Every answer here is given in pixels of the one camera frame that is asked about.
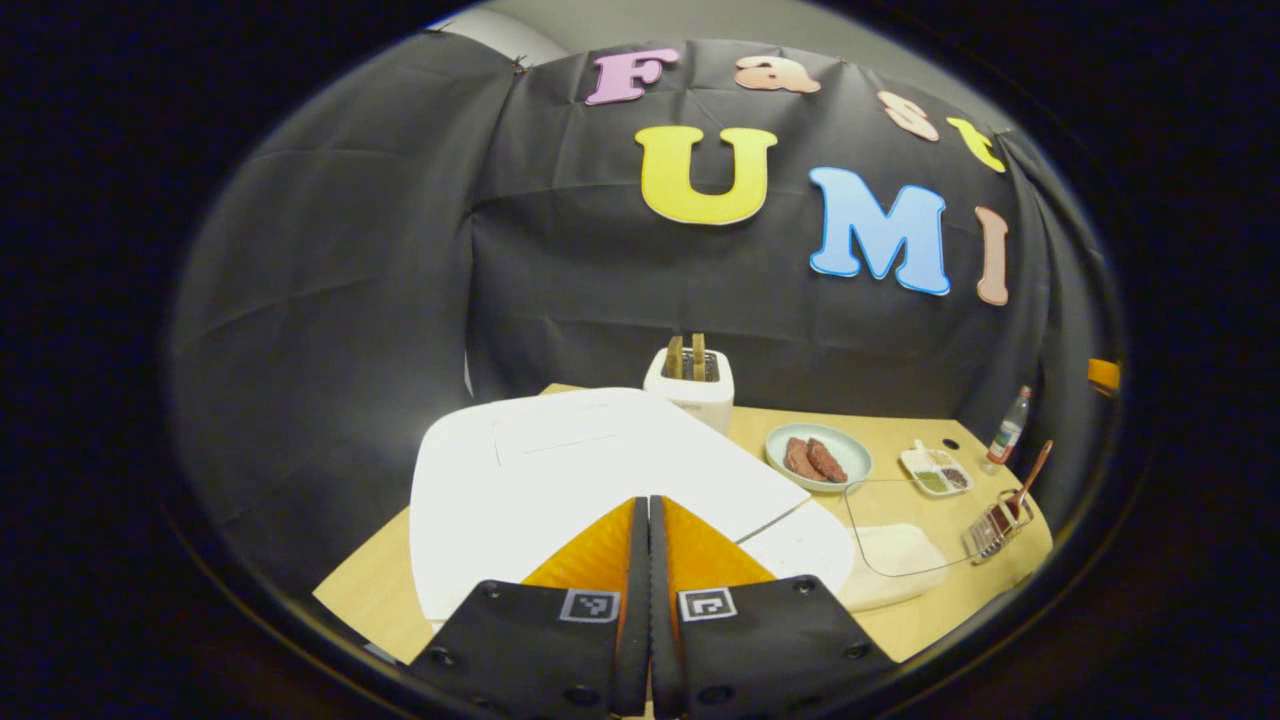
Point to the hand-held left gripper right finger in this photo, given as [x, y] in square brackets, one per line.
[664, 620]

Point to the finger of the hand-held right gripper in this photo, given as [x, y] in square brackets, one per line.
[1104, 375]

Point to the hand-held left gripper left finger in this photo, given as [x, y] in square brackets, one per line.
[632, 620]

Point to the brown wooden spoon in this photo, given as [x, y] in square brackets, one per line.
[1028, 480]

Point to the white rice cooker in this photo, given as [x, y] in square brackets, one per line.
[540, 470]

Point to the clear rice container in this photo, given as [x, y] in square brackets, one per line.
[930, 505]

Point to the clear plastic bottle red label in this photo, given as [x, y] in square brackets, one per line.
[1008, 432]

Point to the white divided bean dish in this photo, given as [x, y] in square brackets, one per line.
[935, 470]

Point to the brown meat piece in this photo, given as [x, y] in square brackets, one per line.
[827, 460]
[797, 457]

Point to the white toaster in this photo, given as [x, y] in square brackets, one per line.
[690, 400]

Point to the pale green plate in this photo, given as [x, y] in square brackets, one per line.
[850, 455]

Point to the brown bread slice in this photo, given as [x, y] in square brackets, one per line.
[675, 358]
[698, 356]

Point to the black backdrop cloth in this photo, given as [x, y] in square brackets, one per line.
[350, 300]

